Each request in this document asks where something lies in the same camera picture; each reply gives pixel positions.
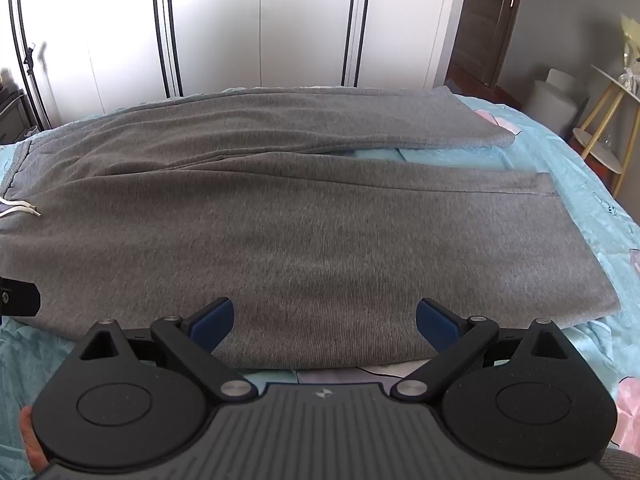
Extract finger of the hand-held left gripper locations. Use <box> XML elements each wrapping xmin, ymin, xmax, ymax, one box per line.
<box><xmin>0</xmin><ymin>276</ymin><xmax>42</xmax><ymax>319</ymax></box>

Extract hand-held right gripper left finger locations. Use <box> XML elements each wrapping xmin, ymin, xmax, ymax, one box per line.
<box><xmin>76</xmin><ymin>298</ymin><xmax>257</xmax><ymax>402</ymax></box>

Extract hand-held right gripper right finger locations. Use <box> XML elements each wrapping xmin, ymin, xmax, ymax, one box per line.
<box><xmin>391</xmin><ymin>298</ymin><xmax>573</xmax><ymax>402</ymax></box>

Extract grey pants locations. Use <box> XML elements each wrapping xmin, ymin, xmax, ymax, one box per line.
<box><xmin>0</xmin><ymin>85</ymin><xmax>623</xmax><ymax>372</ymax></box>

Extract person's right hand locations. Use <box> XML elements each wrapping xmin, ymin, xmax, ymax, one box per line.
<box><xmin>19</xmin><ymin>404</ymin><xmax>50</xmax><ymax>473</ymax></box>

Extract light blue printed bed sheet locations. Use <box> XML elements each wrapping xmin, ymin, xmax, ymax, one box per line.
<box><xmin>0</xmin><ymin>95</ymin><xmax>640</xmax><ymax>480</ymax></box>

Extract black cabinet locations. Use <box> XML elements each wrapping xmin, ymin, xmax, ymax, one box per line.
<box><xmin>0</xmin><ymin>87</ymin><xmax>39</xmax><ymax>147</ymax></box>

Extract white cylindrical stool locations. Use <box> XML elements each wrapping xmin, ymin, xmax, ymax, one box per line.
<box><xmin>527</xmin><ymin>67</ymin><xmax>589</xmax><ymax>134</ymax></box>

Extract white round side table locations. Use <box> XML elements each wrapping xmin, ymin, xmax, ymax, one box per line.
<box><xmin>571</xmin><ymin>62</ymin><xmax>640</xmax><ymax>197</ymax></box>

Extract dark wooden door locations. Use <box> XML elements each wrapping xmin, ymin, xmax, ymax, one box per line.
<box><xmin>449</xmin><ymin>0</ymin><xmax>529</xmax><ymax>97</ymax></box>

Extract white wardrobe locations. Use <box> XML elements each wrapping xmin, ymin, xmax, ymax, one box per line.
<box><xmin>0</xmin><ymin>0</ymin><xmax>473</xmax><ymax>132</ymax></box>

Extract wrapped flower bouquet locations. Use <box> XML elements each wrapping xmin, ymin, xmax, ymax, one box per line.
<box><xmin>619</xmin><ymin>14</ymin><xmax>640</xmax><ymax>87</ymax></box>

